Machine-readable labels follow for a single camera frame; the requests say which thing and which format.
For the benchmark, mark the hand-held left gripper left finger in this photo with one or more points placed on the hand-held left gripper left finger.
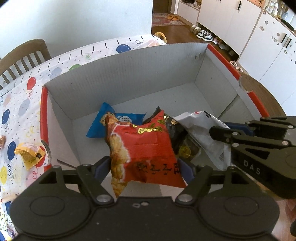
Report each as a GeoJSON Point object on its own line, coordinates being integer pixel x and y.
{"type": "Point", "coordinates": [103, 167]}

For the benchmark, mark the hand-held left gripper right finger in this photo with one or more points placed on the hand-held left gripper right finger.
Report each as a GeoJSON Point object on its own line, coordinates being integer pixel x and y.
{"type": "Point", "coordinates": [186, 172]}

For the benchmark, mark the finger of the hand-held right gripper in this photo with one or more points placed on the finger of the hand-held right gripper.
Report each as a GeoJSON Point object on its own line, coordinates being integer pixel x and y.
{"type": "Point", "coordinates": [222, 134]}
{"type": "Point", "coordinates": [240, 128]}

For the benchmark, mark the white snack packet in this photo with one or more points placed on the white snack packet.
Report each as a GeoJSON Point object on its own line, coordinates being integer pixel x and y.
{"type": "Point", "coordinates": [203, 136]}

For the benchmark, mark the gold candy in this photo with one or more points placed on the gold candy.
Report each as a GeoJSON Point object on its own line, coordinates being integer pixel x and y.
{"type": "Point", "coordinates": [185, 151]}

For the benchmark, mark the black snack packet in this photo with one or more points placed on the black snack packet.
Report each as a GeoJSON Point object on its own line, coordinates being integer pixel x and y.
{"type": "Point", "coordinates": [178, 136]}

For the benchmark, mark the blue snack packet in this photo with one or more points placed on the blue snack packet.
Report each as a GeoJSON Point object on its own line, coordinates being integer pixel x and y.
{"type": "Point", "coordinates": [101, 126]}

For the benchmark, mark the red snack bag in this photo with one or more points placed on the red snack bag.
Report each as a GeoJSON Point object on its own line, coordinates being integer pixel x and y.
{"type": "Point", "coordinates": [148, 148]}

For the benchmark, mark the yellow snack packet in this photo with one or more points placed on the yellow snack packet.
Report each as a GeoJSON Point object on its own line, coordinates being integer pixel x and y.
{"type": "Point", "coordinates": [29, 154]}

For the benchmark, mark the red cardboard box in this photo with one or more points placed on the red cardboard box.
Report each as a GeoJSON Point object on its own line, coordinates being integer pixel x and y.
{"type": "Point", "coordinates": [129, 76]}

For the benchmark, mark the wooden stick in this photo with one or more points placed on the wooden stick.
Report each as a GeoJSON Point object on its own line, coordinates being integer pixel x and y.
{"type": "Point", "coordinates": [8, 198]}

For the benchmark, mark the small brown candy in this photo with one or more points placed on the small brown candy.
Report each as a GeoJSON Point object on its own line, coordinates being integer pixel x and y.
{"type": "Point", "coordinates": [2, 142]}

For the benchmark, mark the wooden round-back chair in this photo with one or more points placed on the wooden round-back chair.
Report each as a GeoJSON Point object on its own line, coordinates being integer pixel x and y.
{"type": "Point", "coordinates": [261, 92]}

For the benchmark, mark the pink white shoes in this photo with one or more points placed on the pink white shoes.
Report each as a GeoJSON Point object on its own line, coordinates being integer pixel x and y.
{"type": "Point", "coordinates": [235, 64]}

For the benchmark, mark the white grey sneaker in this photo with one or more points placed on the white grey sneaker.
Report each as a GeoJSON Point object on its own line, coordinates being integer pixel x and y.
{"type": "Point", "coordinates": [200, 34]}
{"type": "Point", "coordinates": [208, 37]}

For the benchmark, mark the white lower shoe cabinet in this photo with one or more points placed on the white lower shoe cabinet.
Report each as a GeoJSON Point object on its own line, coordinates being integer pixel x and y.
{"type": "Point", "coordinates": [254, 30]}

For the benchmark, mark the beige shoes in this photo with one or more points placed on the beige shoes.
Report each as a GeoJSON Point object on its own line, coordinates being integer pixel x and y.
{"type": "Point", "coordinates": [195, 29]}

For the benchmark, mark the balloon print tablecloth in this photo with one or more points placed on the balloon print tablecloth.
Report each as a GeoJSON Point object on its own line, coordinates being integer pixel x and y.
{"type": "Point", "coordinates": [23, 92]}

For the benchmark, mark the yellow plastic bag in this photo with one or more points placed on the yellow plastic bag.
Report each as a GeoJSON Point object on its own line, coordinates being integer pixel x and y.
{"type": "Point", "coordinates": [160, 36]}

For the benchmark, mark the yellow slippers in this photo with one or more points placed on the yellow slippers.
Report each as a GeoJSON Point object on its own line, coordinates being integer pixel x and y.
{"type": "Point", "coordinates": [173, 17]}

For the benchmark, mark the patterned doormat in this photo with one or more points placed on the patterned doormat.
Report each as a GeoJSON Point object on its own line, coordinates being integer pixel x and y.
{"type": "Point", "coordinates": [161, 19]}

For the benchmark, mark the wooden slat-back chair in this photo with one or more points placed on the wooden slat-back chair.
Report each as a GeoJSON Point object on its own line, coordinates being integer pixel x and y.
{"type": "Point", "coordinates": [20, 60]}

